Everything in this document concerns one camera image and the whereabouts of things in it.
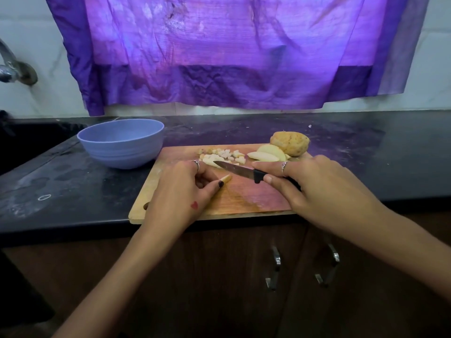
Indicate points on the person's left hand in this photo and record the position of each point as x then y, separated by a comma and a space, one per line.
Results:
180, 200

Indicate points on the person's right hand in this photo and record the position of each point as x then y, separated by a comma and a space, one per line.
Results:
328, 193

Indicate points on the tan potato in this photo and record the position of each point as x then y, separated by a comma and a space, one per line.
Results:
224, 179

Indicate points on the pile of diced potato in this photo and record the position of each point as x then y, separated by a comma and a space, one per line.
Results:
222, 155

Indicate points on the rounded potato end piece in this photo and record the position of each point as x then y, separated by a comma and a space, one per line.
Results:
290, 143

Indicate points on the potato slice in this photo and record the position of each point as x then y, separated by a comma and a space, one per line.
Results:
261, 157
273, 150

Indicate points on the blue bowl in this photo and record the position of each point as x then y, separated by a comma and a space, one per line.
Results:
120, 144

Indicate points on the person's right forearm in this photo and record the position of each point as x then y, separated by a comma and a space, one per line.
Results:
416, 243

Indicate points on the person's left forearm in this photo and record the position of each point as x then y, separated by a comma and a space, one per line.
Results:
113, 285

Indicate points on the wooden cutting board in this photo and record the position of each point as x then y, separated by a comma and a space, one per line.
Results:
246, 197

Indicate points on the white rubber band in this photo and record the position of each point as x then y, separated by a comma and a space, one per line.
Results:
38, 197

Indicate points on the dark sink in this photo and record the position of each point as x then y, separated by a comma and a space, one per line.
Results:
35, 140

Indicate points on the purple cloth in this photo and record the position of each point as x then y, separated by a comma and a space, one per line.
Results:
232, 45

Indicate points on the metal faucet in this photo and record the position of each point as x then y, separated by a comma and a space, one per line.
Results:
17, 70

